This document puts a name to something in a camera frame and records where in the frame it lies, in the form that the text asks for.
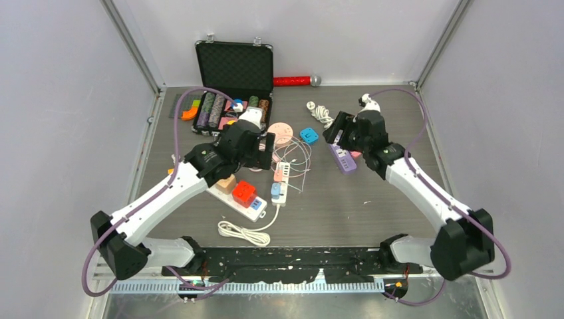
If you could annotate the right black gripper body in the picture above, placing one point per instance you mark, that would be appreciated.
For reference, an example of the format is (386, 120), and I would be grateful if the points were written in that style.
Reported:
(354, 141)

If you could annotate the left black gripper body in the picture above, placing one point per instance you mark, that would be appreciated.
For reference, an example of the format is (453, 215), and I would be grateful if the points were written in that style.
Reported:
(256, 159)

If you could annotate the pink small charger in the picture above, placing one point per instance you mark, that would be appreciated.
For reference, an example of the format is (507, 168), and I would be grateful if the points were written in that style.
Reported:
(278, 175)

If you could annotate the red cube socket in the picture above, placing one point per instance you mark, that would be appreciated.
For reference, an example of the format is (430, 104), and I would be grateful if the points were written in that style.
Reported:
(244, 194)

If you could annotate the blue plug adapter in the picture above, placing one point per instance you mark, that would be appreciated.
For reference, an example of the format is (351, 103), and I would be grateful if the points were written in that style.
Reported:
(309, 136)

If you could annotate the tan cube socket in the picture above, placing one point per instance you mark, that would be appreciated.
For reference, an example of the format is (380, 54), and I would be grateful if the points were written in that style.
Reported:
(227, 185)

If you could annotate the light blue charger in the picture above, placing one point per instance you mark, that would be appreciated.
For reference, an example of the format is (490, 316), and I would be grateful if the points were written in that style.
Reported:
(275, 191)

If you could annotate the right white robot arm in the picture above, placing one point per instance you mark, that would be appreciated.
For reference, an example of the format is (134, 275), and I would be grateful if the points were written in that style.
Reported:
(461, 244)

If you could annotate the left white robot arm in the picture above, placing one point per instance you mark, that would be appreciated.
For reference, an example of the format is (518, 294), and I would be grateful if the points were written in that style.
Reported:
(122, 237)

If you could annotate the round pink socket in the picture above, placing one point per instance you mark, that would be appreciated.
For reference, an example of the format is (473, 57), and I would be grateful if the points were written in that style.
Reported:
(283, 134)

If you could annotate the small white power strip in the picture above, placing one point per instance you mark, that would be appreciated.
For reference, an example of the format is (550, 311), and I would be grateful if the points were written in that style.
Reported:
(284, 185)

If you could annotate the purple power strip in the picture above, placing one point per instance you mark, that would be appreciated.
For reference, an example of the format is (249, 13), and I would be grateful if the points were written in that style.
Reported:
(343, 159)

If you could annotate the red glitter microphone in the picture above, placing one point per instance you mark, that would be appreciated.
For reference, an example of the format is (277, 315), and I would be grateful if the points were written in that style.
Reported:
(312, 80)

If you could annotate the long white colourful power strip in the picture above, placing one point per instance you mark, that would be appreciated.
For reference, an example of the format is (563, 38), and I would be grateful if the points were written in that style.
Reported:
(254, 211)

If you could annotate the black poker chip case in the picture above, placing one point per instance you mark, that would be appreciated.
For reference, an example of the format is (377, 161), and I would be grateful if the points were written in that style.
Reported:
(243, 71)

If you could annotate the orange toy block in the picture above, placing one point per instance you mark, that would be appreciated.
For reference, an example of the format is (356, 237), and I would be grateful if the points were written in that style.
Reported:
(192, 112)

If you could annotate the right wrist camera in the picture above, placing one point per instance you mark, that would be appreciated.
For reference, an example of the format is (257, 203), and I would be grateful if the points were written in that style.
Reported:
(367, 103)

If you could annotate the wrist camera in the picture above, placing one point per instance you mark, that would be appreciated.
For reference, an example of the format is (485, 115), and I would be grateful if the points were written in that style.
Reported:
(251, 114)
(367, 103)

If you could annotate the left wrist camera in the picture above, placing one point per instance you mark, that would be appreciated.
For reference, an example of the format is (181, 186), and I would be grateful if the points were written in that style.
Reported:
(251, 114)

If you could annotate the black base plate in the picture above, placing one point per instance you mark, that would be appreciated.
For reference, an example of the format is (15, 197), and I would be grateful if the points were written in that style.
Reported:
(293, 265)

